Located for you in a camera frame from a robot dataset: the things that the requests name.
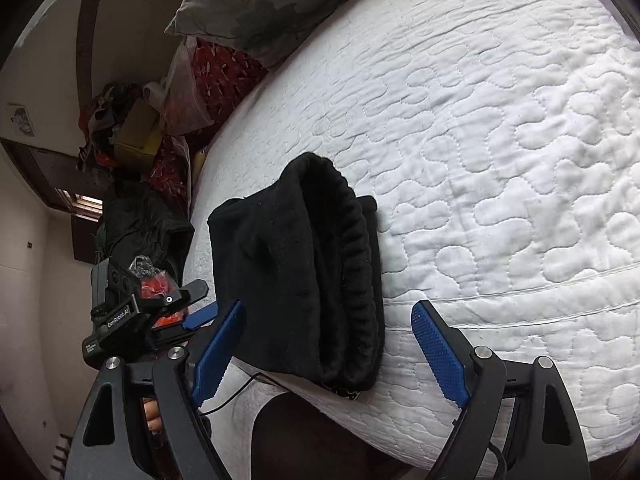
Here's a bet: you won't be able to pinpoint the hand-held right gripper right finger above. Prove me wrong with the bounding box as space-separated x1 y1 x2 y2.
410 299 592 480

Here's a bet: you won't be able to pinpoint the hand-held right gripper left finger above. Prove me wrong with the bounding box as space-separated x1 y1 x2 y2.
64 299 247 480

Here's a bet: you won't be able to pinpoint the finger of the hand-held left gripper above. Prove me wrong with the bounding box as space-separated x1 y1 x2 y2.
145 279 210 313
150 303 220 347

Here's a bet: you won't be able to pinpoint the black pants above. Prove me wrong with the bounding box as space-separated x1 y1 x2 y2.
207 152 386 400

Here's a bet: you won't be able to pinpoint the person's left hand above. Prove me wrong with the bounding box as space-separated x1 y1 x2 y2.
142 397 165 435

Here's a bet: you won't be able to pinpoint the crumpled bag with orange items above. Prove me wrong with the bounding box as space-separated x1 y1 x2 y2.
127 255 188 332

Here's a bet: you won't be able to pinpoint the dark green jacket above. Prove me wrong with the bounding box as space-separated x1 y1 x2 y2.
94 180 196 288

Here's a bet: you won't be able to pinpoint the person's brown trouser leg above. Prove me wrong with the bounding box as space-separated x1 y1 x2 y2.
251 389 417 480

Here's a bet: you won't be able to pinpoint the yellow cardboard box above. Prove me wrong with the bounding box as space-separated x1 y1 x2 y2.
112 99 164 172

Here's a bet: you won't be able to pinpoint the pile of mixed clothes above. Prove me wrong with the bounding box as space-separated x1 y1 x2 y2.
76 81 147 173

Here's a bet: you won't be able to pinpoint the white quilted mattress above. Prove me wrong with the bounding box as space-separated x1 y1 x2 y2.
180 0 640 466

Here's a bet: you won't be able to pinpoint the red printed blanket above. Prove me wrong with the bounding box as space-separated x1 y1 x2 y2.
149 35 271 203

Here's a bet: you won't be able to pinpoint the grey floral pillow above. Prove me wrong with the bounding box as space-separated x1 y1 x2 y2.
165 0 403 69

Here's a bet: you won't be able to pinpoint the black cable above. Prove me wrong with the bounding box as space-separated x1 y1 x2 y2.
199 370 282 417

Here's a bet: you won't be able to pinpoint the dark wooden door frame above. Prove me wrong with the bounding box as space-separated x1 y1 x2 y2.
0 139 107 262

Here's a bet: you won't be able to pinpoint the wall poster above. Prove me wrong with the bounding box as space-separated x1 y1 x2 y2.
7 104 37 137

